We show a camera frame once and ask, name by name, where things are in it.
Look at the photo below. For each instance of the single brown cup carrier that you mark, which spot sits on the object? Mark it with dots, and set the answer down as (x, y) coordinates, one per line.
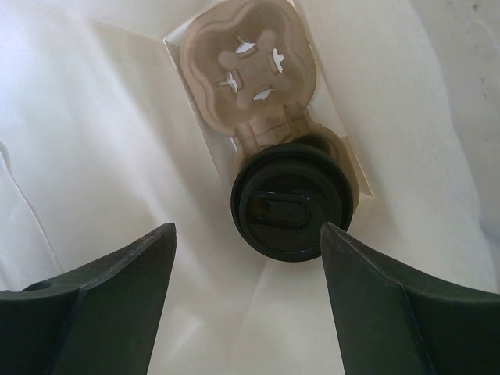
(252, 73)

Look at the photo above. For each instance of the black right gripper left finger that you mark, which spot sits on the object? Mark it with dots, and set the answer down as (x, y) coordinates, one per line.
(101, 318)

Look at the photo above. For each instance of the black cup lid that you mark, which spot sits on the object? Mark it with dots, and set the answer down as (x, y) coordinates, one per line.
(282, 197)

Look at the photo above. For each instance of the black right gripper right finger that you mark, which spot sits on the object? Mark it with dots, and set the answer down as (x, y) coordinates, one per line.
(391, 318)

